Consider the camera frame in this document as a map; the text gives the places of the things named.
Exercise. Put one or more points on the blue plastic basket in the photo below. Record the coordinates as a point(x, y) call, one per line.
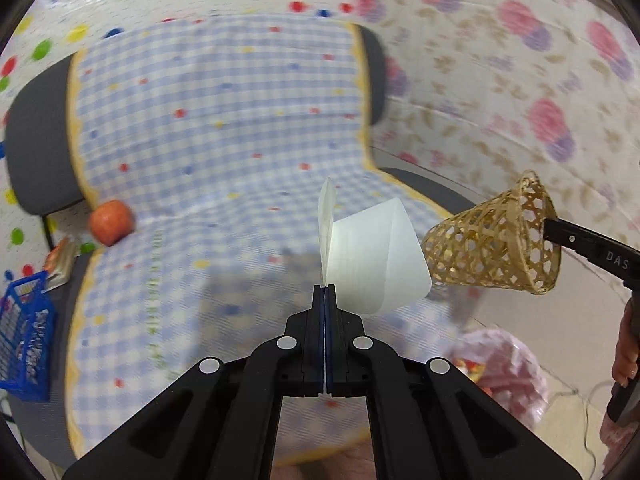
point(25, 335)

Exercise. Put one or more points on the orange snack packet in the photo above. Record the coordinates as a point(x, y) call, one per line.
point(59, 260)

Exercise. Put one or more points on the red apple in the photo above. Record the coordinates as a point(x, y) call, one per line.
point(112, 222)

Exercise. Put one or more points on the grey chair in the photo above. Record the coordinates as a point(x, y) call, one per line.
point(40, 135)

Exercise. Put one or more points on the person's right hand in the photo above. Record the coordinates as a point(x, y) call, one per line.
point(627, 340)

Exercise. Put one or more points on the polka dot cloth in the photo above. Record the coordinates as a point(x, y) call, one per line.
point(150, 0)

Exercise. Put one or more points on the floral cloth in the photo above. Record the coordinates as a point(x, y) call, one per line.
point(500, 85)

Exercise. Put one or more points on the woven bamboo basket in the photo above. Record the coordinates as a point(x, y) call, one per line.
point(480, 255)

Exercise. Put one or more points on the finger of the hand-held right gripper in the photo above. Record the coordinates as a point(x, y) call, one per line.
point(562, 234)

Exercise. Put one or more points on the pink plastic bag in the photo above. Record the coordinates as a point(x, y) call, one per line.
point(505, 375)

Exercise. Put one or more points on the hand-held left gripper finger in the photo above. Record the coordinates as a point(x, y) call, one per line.
point(319, 340)
point(330, 340)

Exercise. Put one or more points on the blue checked cloth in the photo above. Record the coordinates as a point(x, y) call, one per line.
point(225, 125)

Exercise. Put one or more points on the white curled paper sheet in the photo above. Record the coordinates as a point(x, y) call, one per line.
point(375, 260)

